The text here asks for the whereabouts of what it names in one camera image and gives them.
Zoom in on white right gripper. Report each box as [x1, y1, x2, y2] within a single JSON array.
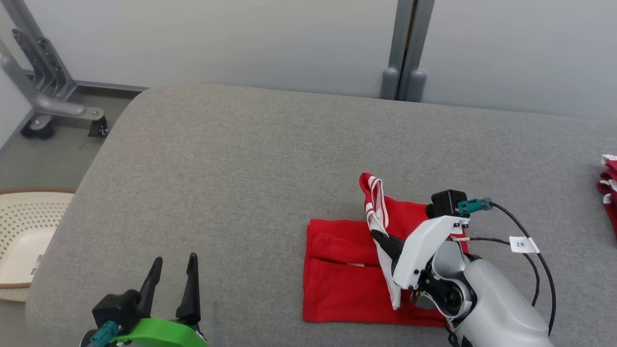
[[370, 215, 471, 291]]

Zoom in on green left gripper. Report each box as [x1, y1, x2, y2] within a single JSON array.
[[110, 253, 209, 347]]

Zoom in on red white basketball jersey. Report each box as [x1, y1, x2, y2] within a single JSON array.
[[302, 173, 470, 328]]

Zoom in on red shorts white stripes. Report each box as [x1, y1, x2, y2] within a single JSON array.
[[597, 154, 617, 240]]

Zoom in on cream perforated laundry basket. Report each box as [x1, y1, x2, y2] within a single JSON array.
[[0, 187, 77, 303]]

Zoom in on grey metal wheeled stand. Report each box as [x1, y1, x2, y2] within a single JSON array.
[[0, 0, 109, 140]]

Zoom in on left camera cable teal plug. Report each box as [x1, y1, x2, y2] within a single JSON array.
[[88, 321, 123, 347]]

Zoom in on camera cable teal plug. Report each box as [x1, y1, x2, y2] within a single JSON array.
[[457, 198, 558, 336], [88, 321, 123, 347]]

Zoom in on right camera cable teal plug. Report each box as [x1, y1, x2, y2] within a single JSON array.
[[457, 198, 558, 336]]

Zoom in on black cable white label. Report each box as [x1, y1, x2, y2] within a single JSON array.
[[451, 235, 540, 307]]

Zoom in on grey partition post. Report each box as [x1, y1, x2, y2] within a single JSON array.
[[398, 0, 435, 103], [380, 0, 415, 100]]

